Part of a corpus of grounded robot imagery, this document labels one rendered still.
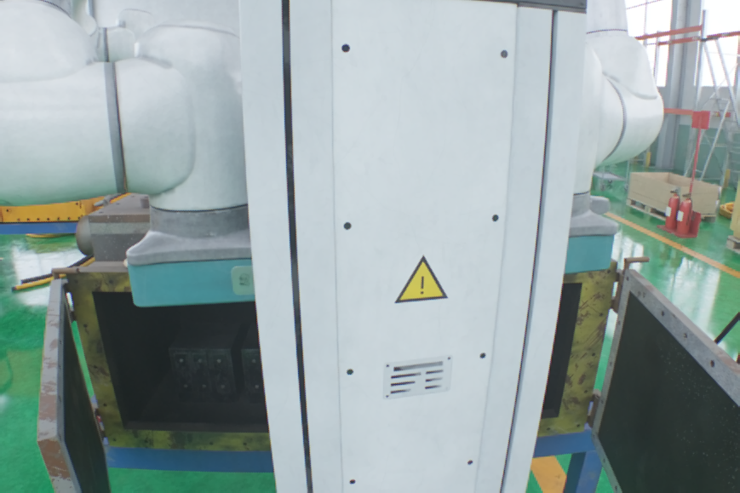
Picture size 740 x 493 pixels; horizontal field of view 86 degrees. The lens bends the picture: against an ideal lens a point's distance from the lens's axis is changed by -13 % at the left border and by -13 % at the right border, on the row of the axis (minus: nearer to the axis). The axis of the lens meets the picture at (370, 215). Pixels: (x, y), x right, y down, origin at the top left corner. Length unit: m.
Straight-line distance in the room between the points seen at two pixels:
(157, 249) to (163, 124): 0.14
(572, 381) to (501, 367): 0.91
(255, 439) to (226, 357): 0.28
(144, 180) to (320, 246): 0.22
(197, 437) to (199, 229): 1.00
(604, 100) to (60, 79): 0.66
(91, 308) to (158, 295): 0.78
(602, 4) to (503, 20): 0.40
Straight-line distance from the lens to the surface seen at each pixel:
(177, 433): 1.48
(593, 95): 0.65
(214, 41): 0.54
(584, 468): 1.78
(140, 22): 1.22
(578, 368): 1.44
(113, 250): 1.34
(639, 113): 0.79
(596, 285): 1.33
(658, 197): 7.59
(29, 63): 0.54
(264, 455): 1.51
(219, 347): 1.53
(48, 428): 0.76
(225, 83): 0.52
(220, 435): 1.45
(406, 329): 0.49
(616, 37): 0.83
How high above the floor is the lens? 1.65
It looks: 15 degrees down
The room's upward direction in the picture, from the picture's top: straight up
